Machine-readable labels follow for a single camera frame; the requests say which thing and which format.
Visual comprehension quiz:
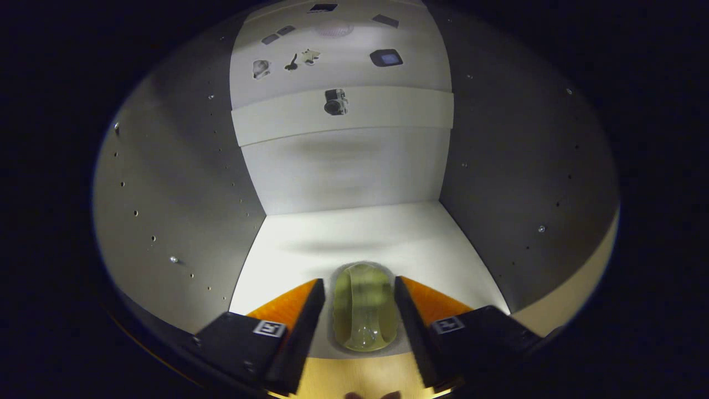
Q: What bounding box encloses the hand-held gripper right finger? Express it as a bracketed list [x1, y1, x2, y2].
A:
[393, 275, 546, 391]

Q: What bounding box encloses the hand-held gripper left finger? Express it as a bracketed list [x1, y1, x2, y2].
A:
[194, 278, 326, 397]

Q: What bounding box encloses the translucent green round container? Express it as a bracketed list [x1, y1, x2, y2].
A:
[332, 262, 399, 352]

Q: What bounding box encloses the white cabinet shelf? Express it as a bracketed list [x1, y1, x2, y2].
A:
[229, 201, 511, 360]

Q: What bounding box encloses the dark grey cabinet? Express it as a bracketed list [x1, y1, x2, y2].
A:
[93, 0, 620, 388]

